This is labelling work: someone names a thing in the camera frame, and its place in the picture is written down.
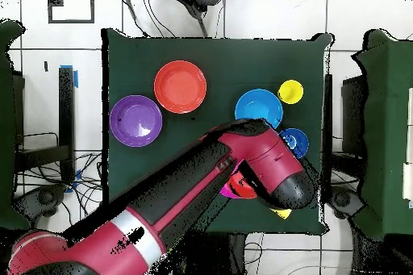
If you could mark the green cloth side table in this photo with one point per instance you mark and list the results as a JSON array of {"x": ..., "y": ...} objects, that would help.
[
  {"x": 387, "y": 94},
  {"x": 6, "y": 126}
]

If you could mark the pink plastic bowl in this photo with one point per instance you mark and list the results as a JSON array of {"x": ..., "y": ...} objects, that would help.
[{"x": 226, "y": 192}]

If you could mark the small dark blue bowl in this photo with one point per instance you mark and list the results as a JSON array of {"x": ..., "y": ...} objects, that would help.
[{"x": 300, "y": 144}]

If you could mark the dark green tablecloth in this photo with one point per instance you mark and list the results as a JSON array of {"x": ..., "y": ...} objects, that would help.
[{"x": 258, "y": 62}]

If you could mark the black chair base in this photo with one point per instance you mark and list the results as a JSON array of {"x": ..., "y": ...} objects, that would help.
[{"x": 42, "y": 199}]

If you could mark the blue tape strip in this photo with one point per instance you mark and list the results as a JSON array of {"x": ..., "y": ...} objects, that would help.
[{"x": 75, "y": 79}]

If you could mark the grey chair base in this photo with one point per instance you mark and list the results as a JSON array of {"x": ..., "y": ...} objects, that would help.
[{"x": 342, "y": 199}]

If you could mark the lemon yellow plastic cup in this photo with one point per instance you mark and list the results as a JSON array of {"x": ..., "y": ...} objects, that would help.
[{"x": 290, "y": 91}]

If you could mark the large shallow orange bowl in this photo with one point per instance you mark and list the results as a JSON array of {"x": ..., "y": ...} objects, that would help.
[{"x": 180, "y": 87}]

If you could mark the golden yellow plastic cup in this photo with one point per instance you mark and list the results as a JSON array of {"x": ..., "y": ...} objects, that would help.
[{"x": 282, "y": 213}]

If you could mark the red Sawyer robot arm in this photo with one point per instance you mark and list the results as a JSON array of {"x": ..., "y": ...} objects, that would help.
[{"x": 258, "y": 152}]

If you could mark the light blue plastic bowl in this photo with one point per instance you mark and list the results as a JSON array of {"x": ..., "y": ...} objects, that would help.
[{"x": 258, "y": 104}]

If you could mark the black stand frame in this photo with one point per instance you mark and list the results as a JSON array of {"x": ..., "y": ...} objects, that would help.
[
  {"x": 66, "y": 110},
  {"x": 353, "y": 110}
]

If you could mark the purple plastic bowl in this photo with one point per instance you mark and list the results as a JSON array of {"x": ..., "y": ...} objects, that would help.
[{"x": 135, "y": 120}]

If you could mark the black square frame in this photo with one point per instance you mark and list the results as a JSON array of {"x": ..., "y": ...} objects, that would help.
[{"x": 71, "y": 21}]

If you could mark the small orange bowl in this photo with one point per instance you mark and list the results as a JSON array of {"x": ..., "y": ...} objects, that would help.
[{"x": 240, "y": 188}]

